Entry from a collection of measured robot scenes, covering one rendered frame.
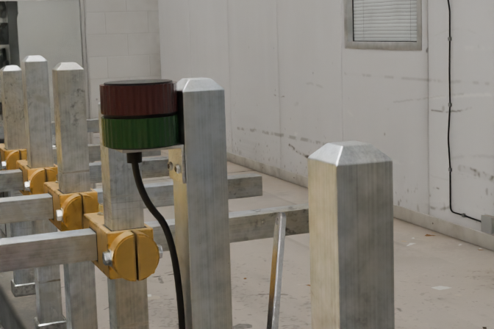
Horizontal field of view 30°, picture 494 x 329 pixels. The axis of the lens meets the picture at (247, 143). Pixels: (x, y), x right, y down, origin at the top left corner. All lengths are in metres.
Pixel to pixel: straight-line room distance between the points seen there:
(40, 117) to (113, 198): 0.50
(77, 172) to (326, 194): 0.74
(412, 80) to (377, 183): 4.84
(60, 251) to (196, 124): 0.34
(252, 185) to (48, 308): 0.39
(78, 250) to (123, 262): 0.08
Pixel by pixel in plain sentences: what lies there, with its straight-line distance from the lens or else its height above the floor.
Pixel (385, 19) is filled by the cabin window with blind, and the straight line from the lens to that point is 5.65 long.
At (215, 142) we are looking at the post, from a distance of 0.73.
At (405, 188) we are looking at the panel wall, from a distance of 5.49.
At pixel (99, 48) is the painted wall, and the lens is 9.57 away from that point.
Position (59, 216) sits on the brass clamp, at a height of 0.95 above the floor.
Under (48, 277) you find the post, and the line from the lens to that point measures 1.50.
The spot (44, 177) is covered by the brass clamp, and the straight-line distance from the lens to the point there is 1.44.
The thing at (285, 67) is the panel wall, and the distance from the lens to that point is 6.84.
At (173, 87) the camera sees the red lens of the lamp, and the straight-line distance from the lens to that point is 0.71.
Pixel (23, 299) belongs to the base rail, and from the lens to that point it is 1.73.
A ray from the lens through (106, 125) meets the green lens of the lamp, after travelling 0.71.
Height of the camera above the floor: 1.18
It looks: 7 degrees down
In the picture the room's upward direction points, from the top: 2 degrees counter-clockwise
